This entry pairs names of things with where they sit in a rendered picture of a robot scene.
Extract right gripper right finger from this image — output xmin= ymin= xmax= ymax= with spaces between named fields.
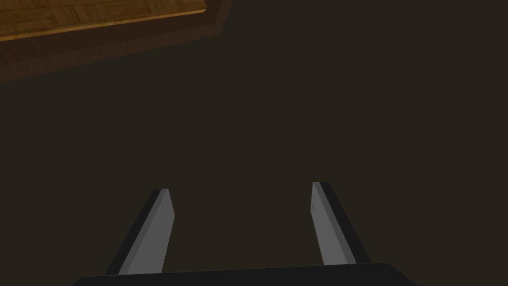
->
xmin=310 ymin=181 xmax=372 ymax=266

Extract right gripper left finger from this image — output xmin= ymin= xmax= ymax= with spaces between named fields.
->
xmin=104 ymin=188 xmax=175 ymax=276

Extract brown wooden table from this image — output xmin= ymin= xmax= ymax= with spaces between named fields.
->
xmin=0 ymin=0 xmax=233 ymax=83

